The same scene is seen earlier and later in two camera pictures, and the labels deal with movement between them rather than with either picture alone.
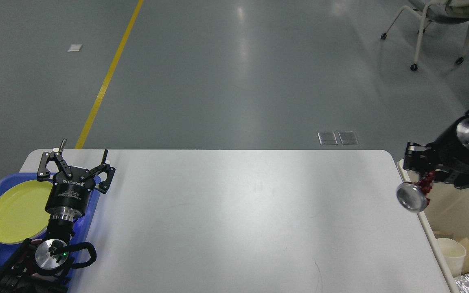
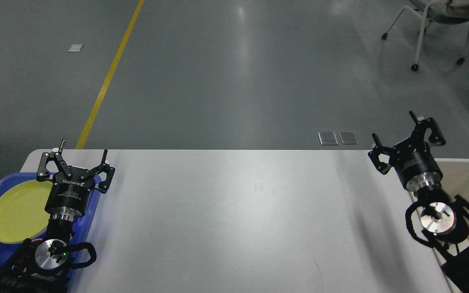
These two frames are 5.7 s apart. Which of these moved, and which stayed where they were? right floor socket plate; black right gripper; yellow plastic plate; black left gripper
Moved: black right gripper
Stayed: right floor socket plate; black left gripper; yellow plastic plate
